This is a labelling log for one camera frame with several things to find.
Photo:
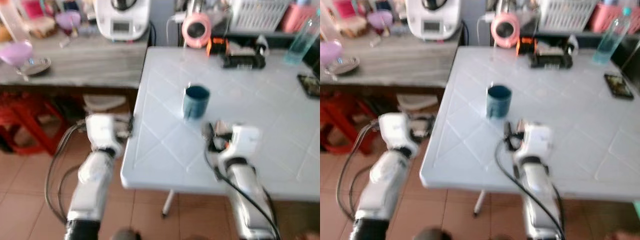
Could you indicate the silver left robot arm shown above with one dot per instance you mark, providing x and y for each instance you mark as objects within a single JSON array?
[
  {"x": 385, "y": 185},
  {"x": 92, "y": 185}
]

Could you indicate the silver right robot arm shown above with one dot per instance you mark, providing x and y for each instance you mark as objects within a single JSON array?
[
  {"x": 247, "y": 195},
  {"x": 537, "y": 195}
]

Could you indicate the dark blue mug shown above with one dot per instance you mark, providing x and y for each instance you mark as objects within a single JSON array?
[
  {"x": 498, "y": 101},
  {"x": 195, "y": 102}
]

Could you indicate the white plastic table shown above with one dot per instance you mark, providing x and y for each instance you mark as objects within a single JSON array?
[
  {"x": 575, "y": 125},
  {"x": 260, "y": 125}
]

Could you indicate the grey wooden counter table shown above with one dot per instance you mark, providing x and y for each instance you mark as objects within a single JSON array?
[
  {"x": 405, "y": 62},
  {"x": 95, "y": 62}
]

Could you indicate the white metal table leg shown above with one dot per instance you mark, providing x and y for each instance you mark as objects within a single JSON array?
[
  {"x": 168, "y": 202},
  {"x": 479, "y": 202}
]

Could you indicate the black flat device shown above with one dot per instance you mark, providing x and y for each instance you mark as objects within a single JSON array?
[
  {"x": 244, "y": 61},
  {"x": 551, "y": 61}
]

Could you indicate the red plastic stool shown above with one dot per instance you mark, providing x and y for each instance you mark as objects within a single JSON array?
[
  {"x": 30, "y": 117},
  {"x": 342, "y": 117}
]

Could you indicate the orange and black device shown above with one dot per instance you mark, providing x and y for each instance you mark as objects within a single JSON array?
[
  {"x": 526, "y": 46},
  {"x": 217, "y": 46}
]

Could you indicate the stainless steel plate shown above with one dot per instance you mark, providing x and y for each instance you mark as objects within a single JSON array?
[
  {"x": 39, "y": 66},
  {"x": 347, "y": 65}
]

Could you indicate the black smartphone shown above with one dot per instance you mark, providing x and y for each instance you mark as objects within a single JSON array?
[
  {"x": 619, "y": 86},
  {"x": 310, "y": 86}
]

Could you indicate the white kitchen machine with display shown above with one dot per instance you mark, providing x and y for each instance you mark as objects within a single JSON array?
[
  {"x": 434, "y": 22},
  {"x": 122, "y": 22}
]

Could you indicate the pink round appliance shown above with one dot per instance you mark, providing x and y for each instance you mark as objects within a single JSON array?
[
  {"x": 196, "y": 30},
  {"x": 505, "y": 30}
]

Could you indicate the small purple plastic bowl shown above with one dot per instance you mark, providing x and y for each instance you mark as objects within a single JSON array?
[
  {"x": 67, "y": 20},
  {"x": 380, "y": 19}
]

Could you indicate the large purple plastic bowl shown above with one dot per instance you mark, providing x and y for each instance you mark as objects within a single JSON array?
[
  {"x": 330, "y": 52},
  {"x": 15, "y": 52}
]

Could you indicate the white charger plug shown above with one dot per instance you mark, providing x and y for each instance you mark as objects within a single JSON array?
[
  {"x": 177, "y": 17},
  {"x": 486, "y": 17}
]

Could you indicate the clear blue water bottle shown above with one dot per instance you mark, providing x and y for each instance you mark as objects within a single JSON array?
[
  {"x": 609, "y": 42},
  {"x": 300, "y": 45}
]

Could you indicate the clear food container with bread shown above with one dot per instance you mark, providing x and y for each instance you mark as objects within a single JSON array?
[
  {"x": 41, "y": 26},
  {"x": 354, "y": 26}
]

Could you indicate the white plastic basket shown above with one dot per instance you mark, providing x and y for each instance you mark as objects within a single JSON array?
[
  {"x": 257, "y": 15},
  {"x": 567, "y": 15}
]

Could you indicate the pink plastic container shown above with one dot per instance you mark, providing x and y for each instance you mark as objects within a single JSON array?
[
  {"x": 602, "y": 19},
  {"x": 296, "y": 19}
]

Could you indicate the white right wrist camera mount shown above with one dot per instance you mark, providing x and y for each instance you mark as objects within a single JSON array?
[
  {"x": 245, "y": 140},
  {"x": 536, "y": 139}
]

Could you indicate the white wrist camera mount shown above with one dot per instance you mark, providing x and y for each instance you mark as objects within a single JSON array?
[
  {"x": 102, "y": 130},
  {"x": 536, "y": 139},
  {"x": 245, "y": 140},
  {"x": 397, "y": 129}
]

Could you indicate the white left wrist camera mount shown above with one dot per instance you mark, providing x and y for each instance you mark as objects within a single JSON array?
[
  {"x": 102, "y": 130},
  {"x": 397, "y": 129}
]

